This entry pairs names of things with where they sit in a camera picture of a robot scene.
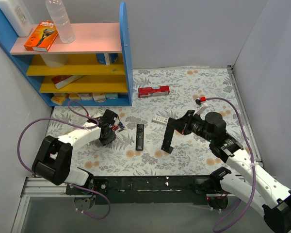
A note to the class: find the orange razor box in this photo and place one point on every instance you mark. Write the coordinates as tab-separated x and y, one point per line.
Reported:
42	37

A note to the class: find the clear plastic water bottle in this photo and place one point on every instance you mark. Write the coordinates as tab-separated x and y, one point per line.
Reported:
59	16

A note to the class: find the white cylinder container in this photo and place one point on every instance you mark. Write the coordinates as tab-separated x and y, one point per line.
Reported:
54	60

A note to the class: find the floral patterned table mat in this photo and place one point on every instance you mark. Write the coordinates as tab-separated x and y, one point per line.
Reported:
191	154

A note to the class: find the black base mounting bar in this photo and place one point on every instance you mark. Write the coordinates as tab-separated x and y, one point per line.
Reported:
197	190

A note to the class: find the red rectangular box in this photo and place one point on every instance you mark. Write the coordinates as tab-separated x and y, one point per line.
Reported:
153	91

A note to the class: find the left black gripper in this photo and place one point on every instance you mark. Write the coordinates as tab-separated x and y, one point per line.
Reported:
109	126

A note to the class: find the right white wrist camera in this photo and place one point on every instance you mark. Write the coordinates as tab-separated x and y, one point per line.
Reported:
201	106

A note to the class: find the white air conditioner remote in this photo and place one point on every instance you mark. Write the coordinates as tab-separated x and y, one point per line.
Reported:
160	120

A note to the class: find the black slim remote control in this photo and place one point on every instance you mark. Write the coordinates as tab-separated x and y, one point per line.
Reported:
139	137

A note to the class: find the white red small box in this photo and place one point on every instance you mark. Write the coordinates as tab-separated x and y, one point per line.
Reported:
99	97

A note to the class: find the blue white small box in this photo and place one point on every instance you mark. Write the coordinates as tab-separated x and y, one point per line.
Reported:
111	96

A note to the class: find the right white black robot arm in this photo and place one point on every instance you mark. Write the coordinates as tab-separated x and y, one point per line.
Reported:
259	188

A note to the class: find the orange yellow small box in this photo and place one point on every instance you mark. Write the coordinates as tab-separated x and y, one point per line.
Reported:
59	98

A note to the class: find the yellow white small box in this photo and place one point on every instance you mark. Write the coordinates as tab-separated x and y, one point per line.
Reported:
74	96

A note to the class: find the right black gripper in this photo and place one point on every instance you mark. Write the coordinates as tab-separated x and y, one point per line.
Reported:
182	124

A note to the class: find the red blue battery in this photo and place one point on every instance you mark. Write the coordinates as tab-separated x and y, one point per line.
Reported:
114	128

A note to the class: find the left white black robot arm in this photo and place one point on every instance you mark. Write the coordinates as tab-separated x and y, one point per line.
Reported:
53	160

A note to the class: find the red white flat box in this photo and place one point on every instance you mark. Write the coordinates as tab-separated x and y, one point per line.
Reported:
61	81

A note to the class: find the blue multicolour shelf unit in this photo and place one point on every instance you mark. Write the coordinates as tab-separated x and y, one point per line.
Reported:
91	38

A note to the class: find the white plastic bottle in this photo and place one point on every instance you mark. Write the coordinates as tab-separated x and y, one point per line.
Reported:
17	17

